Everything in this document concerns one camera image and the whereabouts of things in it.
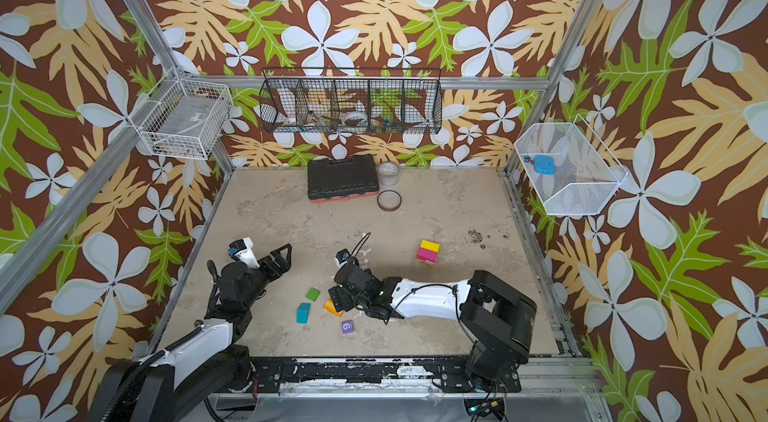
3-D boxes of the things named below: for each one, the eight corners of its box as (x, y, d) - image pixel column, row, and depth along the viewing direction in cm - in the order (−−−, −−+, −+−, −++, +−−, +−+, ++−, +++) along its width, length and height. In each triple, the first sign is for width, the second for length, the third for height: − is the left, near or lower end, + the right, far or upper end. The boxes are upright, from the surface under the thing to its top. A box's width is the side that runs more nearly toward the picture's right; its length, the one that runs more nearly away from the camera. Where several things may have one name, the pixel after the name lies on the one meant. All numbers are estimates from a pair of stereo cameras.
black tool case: (309, 204, 110) (306, 195, 106) (310, 167, 123) (307, 158, 119) (379, 197, 113) (379, 188, 109) (373, 161, 125) (372, 152, 121)
